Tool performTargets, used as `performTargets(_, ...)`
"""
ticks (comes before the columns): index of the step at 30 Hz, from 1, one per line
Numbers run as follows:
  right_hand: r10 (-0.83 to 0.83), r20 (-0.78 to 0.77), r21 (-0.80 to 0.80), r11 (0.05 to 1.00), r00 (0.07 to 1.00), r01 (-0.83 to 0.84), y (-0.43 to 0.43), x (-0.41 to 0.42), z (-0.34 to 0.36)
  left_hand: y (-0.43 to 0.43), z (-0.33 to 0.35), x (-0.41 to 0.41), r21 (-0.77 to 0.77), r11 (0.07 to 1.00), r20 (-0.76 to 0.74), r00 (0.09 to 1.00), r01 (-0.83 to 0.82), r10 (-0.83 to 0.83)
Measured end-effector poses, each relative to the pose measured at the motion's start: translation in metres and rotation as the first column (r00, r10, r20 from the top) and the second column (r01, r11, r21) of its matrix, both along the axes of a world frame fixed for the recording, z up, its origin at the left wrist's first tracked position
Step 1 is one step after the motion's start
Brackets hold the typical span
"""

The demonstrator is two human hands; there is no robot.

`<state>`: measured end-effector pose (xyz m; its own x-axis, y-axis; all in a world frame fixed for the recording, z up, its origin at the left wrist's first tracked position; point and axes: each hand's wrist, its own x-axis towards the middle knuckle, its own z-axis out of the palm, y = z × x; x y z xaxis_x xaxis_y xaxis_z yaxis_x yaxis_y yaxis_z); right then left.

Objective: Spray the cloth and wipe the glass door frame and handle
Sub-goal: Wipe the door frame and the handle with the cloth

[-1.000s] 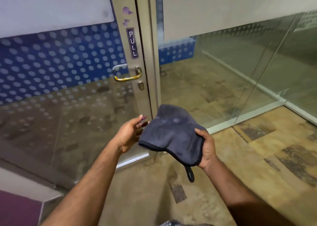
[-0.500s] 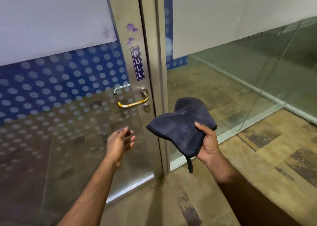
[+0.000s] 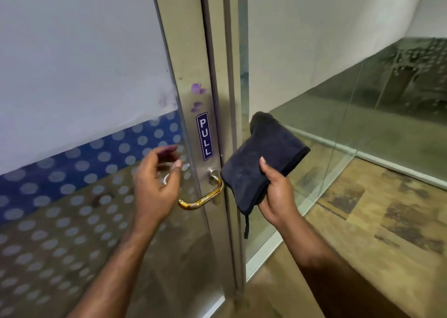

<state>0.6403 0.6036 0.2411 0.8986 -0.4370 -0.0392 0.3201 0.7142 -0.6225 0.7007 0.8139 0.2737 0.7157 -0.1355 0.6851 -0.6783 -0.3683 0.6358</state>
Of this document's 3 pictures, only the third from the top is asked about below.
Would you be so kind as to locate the person's right hand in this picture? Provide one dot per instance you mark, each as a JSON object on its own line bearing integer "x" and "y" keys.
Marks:
{"x": 276, "y": 195}

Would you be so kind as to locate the blue rectangular door sticker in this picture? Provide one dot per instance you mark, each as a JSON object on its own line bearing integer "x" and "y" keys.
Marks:
{"x": 204, "y": 136}

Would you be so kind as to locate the person's left forearm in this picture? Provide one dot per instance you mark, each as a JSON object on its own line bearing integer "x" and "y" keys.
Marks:
{"x": 111, "y": 272}

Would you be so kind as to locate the person's right forearm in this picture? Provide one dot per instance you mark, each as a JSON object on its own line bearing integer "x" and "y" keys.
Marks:
{"x": 335, "y": 276}

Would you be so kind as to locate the person's left thumb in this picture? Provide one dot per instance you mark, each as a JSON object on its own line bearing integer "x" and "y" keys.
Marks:
{"x": 175, "y": 174}

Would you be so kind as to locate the blue dotted window film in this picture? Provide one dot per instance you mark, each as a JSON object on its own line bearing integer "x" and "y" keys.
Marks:
{"x": 70, "y": 202}

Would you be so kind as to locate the person's right thumb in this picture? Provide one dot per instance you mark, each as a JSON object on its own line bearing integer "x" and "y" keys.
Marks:
{"x": 267, "y": 171}

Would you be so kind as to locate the dark blue microfibre cloth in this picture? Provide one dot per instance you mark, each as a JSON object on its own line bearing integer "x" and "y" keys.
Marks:
{"x": 260, "y": 164}

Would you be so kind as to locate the glass partition wall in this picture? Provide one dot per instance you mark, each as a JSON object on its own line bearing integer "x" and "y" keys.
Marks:
{"x": 349, "y": 94}

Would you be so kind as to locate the glass door with metal frame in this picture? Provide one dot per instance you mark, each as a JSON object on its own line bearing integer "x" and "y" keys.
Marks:
{"x": 195, "y": 66}

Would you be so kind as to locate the white frosted window film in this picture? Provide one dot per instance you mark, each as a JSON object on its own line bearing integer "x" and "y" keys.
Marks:
{"x": 80, "y": 66}

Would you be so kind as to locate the person's left hand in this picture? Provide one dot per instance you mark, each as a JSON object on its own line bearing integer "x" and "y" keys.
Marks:
{"x": 152, "y": 192}

